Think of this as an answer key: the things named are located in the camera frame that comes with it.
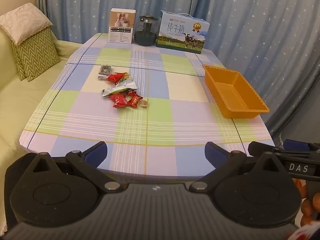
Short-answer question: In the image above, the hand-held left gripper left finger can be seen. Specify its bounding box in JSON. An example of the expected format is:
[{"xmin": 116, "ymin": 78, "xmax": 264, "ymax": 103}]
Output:
[{"xmin": 17, "ymin": 141, "xmax": 128, "ymax": 193}]

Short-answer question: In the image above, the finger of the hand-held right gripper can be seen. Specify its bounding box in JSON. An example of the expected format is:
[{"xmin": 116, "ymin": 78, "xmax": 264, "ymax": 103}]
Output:
[
  {"xmin": 248, "ymin": 141, "xmax": 285, "ymax": 157},
  {"xmin": 283, "ymin": 139, "xmax": 320, "ymax": 152}
]

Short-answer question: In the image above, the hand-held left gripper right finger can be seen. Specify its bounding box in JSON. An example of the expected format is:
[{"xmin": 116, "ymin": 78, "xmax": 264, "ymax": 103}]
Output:
[{"xmin": 189, "ymin": 142, "xmax": 298, "ymax": 193}]

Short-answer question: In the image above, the red snack packet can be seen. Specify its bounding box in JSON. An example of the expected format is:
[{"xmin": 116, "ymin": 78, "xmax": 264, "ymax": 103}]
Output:
[
  {"xmin": 107, "ymin": 72, "xmax": 128, "ymax": 83},
  {"xmin": 110, "ymin": 93, "xmax": 130, "ymax": 108}
]

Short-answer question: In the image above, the orange plastic tray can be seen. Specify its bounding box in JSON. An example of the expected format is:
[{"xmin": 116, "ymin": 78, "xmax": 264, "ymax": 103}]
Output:
[{"xmin": 202, "ymin": 64, "xmax": 270, "ymax": 119}]

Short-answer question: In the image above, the red and white candy packet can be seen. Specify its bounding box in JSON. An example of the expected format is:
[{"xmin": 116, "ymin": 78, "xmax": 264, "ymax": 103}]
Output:
[{"xmin": 127, "ymin": 91, "xmax": 144, "ymax": 108}]

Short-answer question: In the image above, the green and white snack packet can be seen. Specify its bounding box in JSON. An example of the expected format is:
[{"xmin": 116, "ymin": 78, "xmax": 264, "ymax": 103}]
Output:
[{"xmin": 101, "ymin": 79, "xmax": 139, "ymax": 97}]

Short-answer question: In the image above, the colourful candy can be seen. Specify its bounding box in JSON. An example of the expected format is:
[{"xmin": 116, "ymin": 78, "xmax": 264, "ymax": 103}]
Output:
[{"xmin": 117, "ymin": 73, "xmax": 133, "ymax": 84}]

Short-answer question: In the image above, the person's right hand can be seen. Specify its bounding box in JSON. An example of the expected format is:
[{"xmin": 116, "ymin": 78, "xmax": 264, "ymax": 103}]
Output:
[{"xmin": 294, "ymin": 179, "xmax": 320, "ymax": 230}]

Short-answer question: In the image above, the light green sofa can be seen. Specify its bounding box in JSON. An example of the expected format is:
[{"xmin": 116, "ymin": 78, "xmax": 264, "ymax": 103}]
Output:
[{"xmin": 0, "ymin": 26, "xmax": 84, "ymax": 233}]

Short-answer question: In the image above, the blue star-print curtain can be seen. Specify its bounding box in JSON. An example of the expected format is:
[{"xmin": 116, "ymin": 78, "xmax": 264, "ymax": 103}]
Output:
[
  {"xmin": 36, "ymin": 0, "xmax": 213, "ymax": 45},
  {"xmin": 200, "ymin": 0, "xmax": 320, "ymax": 143}
]

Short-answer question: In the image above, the green zigzag pillow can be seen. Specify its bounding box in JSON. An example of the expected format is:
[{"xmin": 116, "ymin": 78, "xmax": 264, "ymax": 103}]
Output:
[
  {"xmin": 10, "ymin": 40, "xmax": 27, "ymax": 81},
  {"xmin": 10, "ymin": 26, "xmax": 61, "ymax": 82}
]

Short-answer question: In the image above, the blue milk carton box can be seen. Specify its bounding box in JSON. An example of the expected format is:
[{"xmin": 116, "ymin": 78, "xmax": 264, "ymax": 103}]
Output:
[{"xmin": 156, "ymin": 10, "xmax": 210, "ymax": 55}]

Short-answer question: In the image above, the white product box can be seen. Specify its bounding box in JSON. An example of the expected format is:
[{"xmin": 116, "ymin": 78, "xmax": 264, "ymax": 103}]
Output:
[{"xmin": 108, "ymin": 8, "xmax": 137, "ymax": 44}]

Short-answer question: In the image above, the dark green glass jar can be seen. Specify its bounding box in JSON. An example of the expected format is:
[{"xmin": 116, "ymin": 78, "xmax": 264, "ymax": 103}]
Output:
[{"xmin": 134, "ymin": 15, "xmax": 159, "ymax": 47}]

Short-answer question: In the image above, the cream pillow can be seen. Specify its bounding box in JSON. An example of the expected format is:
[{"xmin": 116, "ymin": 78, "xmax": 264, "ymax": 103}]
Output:
[{"xmin": 0, "ymin": 2, "xmax": 54, "ymax": 45}]

